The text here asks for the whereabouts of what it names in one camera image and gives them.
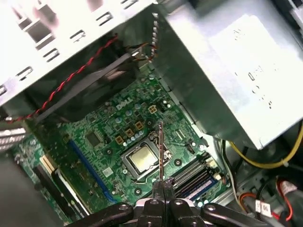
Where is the RAM stick with blue label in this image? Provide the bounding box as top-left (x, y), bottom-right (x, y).
top-left (188, 177), bottom-right (217, 201)

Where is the grey power supply unit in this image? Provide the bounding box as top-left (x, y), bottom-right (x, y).
top-left (156, 9), bottom-right (303, 151)

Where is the black RAM stick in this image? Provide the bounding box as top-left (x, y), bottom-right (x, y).
top-left (158, 120), bottom-right (166, 185)

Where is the red and black twisted wire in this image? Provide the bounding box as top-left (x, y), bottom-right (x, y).
top-left (6, 33), bottom-right (119, 123)

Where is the black RAM slot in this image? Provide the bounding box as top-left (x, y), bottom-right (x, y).
top-left (174, 155), bottom-right (207, 187)
top-left (181, 165), bottom-right (214, 198)
top-left (178, 159), bottom-right (211, 192)

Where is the white wire label tag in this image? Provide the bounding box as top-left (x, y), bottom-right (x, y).
top-left (255, 200), bottom-right (272, 216)

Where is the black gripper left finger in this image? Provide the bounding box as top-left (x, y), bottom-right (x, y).
top-left (87, 182), bottom-right (165, 227)

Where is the black case fan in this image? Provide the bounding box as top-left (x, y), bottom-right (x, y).
top-left (23, 54), bottom-right (140, 123)

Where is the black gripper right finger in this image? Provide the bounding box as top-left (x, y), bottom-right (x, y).
top-left (165, 180), bottom-right (268, 227)

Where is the white expansion slot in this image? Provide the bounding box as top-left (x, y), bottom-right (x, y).
top-left (39, 155), bottom-right (57, 175)

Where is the black graphics card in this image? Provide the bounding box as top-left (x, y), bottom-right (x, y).
top-left (0, 162), bottom-right (92, 227)

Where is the yellow wire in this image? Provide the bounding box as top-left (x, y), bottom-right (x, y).
top-left (229, 122), bottom-right (303, 169)

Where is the silver CPU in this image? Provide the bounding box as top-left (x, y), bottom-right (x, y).
top-left (128, 145), bottom-right (160, 175)

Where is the green motherboard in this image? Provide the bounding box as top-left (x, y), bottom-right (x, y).
top-left (14, 70), bottom-right (235, 213)

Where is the black PC case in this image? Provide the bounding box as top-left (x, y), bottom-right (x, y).
top-left (0, 0), bottom-right (303, 227)

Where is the orange wire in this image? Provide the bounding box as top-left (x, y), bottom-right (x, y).
top-left (238, 192), bottom-right (258, 201)

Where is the blue expansion slot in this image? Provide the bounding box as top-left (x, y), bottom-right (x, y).
top-left (68, 139), bottom-right (112, 204)

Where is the metal CPU socket cover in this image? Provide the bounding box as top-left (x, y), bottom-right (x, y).
top-left (119, 138), bottom-right (173, 183)

